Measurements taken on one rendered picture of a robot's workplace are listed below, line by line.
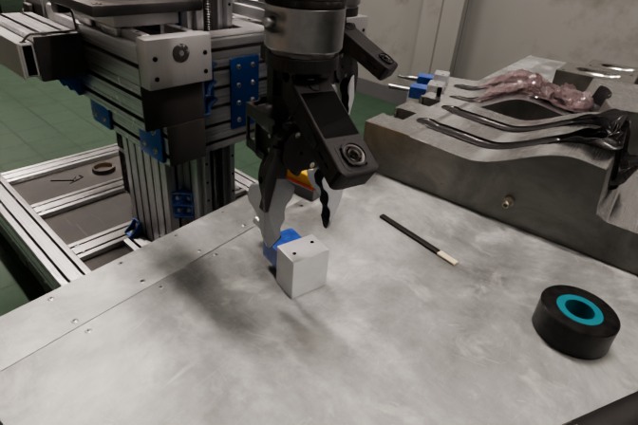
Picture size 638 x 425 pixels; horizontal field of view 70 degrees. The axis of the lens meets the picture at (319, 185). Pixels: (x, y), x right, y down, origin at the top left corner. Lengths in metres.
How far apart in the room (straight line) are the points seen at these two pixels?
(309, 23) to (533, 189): 0.45
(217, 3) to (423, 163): 0.70
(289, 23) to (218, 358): 0.32
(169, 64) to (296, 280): 0.51
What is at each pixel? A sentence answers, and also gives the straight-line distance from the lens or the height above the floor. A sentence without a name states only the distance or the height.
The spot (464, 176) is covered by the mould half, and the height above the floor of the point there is 0.85.
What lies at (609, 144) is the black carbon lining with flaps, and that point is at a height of 0.94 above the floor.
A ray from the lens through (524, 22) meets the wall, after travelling 3.33.
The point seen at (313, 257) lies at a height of 0.85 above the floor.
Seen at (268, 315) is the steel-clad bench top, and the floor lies 0.80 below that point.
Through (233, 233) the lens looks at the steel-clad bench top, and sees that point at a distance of 0.65.
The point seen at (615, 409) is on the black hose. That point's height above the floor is 0.84.
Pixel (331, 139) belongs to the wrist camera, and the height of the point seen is 1.01.
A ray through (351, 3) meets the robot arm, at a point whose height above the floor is 1.08.
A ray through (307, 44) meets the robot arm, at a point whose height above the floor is 1.09.
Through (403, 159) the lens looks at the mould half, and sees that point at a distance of 0.80.
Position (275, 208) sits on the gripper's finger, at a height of 0.92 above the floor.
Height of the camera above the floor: 1.17
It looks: 29 degrees down
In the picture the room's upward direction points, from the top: 5 degrees clockwise
